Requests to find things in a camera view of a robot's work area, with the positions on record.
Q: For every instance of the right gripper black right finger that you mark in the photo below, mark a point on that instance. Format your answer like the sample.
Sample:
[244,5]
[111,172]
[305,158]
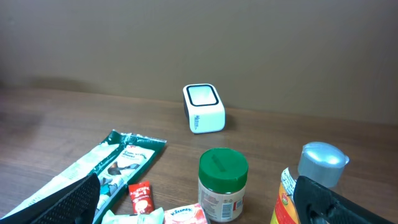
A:
[317,204]

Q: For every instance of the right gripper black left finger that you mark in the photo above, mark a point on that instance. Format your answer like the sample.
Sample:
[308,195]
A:
[76,203]

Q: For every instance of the red Nescafe coffee sachet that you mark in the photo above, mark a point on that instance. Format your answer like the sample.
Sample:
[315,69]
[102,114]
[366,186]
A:
[141,198]

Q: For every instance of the green 3M gloves package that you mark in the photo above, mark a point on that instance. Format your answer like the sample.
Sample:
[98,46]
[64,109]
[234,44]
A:
[118,161]

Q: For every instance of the white wet wipe sachet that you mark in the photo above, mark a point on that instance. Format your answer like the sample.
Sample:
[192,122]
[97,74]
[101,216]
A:
[155,217]

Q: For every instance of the white barcode scanner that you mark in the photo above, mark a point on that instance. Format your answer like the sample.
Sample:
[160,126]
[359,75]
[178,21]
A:
[203,108]

